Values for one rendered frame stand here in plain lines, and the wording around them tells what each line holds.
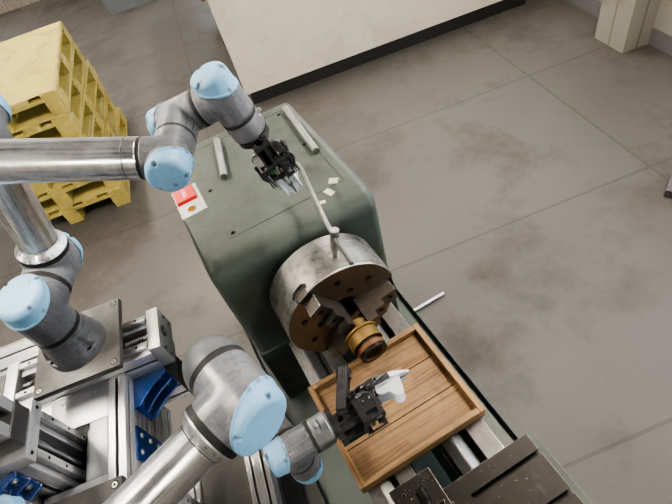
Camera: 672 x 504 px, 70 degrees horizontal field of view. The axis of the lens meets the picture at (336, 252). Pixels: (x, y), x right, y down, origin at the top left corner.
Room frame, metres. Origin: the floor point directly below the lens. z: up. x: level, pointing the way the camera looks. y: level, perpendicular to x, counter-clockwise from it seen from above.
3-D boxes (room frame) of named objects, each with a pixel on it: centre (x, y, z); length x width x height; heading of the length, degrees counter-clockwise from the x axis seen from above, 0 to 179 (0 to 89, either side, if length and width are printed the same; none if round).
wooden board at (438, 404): (0.52, -0.02, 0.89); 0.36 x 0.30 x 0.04; 105
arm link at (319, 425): (0.43, 0.15, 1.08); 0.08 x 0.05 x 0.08; 14
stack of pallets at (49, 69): (3.54, 1.82, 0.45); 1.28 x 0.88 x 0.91; 6
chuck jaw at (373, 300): (0.71, -0.07, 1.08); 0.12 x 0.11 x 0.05; 105
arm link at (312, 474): (0.42, 0.23, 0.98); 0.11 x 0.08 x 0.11; 29
